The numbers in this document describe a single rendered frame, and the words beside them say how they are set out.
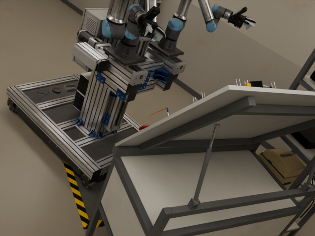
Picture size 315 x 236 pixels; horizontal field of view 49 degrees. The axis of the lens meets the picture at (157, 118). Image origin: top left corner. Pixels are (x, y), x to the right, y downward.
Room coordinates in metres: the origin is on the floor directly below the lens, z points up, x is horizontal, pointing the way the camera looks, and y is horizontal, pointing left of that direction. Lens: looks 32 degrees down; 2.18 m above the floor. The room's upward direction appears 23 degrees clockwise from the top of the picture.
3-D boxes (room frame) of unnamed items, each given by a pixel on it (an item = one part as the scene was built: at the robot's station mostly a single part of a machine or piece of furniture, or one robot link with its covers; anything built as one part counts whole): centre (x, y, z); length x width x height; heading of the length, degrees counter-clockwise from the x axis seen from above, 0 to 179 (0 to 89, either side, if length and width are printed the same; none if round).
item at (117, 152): (1.99, -0.30, 0.83); 1.18 x 0.05 x 0.06; 128
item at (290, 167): (2.37, -1.04, 0.76); 0.30 x 0.21 x 0.20; 41
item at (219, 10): (2.82, -0.11, 1.56); 0.11 x 0.08 x 0.09; 88
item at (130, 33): (1.98, 0.33, 1.46); 0.11 x 0.08 x 0.11; 126
